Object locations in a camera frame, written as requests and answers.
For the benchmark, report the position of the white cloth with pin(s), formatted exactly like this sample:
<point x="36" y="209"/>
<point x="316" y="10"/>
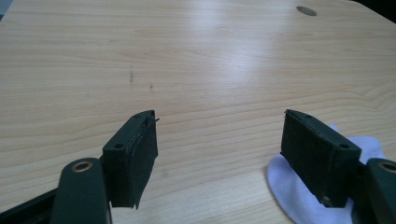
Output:
<point x="289" y="186"/>

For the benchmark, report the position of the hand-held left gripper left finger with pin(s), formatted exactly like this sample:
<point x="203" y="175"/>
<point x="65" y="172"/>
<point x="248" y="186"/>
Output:
<point x="130" y="161"/>

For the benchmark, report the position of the round grey table hole cover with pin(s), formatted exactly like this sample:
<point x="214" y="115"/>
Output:
<point x="306" y="11"/>

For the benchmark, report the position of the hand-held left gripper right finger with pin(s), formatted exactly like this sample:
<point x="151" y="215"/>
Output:
<point x="317" y="158"/>

